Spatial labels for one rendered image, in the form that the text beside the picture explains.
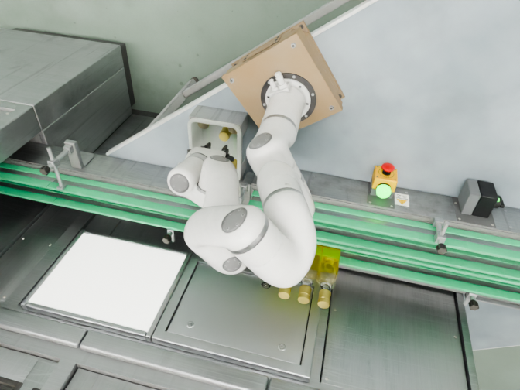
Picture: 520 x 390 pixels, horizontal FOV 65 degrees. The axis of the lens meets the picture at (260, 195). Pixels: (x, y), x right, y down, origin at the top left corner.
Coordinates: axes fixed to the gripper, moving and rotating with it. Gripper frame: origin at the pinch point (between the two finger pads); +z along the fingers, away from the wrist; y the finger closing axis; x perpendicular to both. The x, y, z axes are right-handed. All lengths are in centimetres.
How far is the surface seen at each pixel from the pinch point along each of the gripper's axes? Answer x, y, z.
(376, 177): -3.1, 49.2, 7.8
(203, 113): 8.9, -7.1, 6.8
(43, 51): 13, -103, 57
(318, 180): -8.9, 31.8, 11.9
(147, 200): -22.9, -24.4, 2.3
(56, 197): -29, -61, 3
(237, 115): 9.3, 3.5, 8.7
